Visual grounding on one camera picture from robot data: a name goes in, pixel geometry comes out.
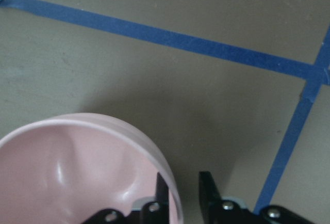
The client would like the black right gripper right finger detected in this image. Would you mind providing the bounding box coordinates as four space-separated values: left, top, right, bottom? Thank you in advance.
199 171 312 224

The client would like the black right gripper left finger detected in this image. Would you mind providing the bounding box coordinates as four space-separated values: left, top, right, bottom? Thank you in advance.
84 173 170 223

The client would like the pink bowl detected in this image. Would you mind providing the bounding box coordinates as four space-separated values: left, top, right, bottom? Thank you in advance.
1 113 184 223

